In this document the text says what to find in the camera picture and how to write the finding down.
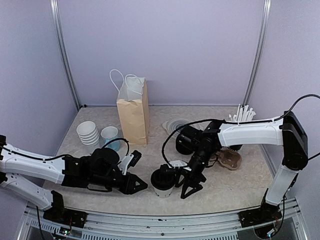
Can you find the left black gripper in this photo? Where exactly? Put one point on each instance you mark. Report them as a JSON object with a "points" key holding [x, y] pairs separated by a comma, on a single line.
{"points": [[129, 187]]}

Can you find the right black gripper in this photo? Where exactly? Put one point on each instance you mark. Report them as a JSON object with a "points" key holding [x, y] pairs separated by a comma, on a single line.
{"points": [[188, 181]]}

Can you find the brown paper bag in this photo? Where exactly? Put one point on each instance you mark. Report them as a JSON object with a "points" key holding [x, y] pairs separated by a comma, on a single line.
{"points": [[133, 109]]}

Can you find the white paper coffee cup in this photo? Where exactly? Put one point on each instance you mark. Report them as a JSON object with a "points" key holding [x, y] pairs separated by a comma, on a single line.
{"points": [[163, 193]]}

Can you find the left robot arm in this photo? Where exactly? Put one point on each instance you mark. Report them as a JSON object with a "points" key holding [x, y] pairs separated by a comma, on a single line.
{"points": [[16, 164]]}

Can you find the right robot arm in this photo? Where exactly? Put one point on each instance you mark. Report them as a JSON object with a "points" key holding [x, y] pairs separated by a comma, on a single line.
{"points": [[282, 133]]}

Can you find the black lid stack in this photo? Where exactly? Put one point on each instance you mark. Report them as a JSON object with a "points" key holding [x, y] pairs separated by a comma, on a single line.
{"points": [[184, 144]]}

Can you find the cardboard cup carrier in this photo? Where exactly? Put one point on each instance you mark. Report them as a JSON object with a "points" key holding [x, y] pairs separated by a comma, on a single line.
{"points": [[228, 158]]}

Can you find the blue ceramic mug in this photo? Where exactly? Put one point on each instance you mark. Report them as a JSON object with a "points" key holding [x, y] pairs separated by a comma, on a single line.
{"points": [[108, 134]]}

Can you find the white paper cup stack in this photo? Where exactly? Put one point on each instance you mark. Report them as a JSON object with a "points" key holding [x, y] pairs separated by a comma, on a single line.
{"points": [[88, 135]]}

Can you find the black cup of straws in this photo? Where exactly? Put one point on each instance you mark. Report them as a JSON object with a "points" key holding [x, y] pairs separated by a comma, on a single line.
{"points": [[245, 113]]}

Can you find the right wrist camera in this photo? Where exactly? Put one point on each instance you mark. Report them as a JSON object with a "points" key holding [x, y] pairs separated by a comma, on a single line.
{"points": [[173, 167]]}

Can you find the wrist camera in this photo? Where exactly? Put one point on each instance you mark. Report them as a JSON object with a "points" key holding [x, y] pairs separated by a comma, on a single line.
{"points": [[128, 161], [173, 167]]}

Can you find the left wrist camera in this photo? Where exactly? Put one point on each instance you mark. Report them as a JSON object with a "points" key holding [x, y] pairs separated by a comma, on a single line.
{"points": [[128, 161]]}

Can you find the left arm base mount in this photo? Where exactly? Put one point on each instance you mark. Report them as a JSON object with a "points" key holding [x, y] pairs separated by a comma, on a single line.
{"points": [[58, 213]]}

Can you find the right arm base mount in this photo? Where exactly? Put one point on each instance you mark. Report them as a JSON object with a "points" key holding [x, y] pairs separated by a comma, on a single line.
{"points": [[263, 214]]}

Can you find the left aluminium frame post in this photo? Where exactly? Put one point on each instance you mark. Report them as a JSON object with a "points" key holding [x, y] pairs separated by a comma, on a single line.
{"points": [[63, 52]]}

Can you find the aluminium frame post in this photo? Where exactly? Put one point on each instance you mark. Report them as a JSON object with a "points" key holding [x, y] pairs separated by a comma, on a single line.
{"points": [[63, 52], [259, 51]]}

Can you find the right aluminium frame post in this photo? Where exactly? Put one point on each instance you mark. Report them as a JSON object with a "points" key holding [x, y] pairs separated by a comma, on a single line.
{"points": [[259, 51]]}

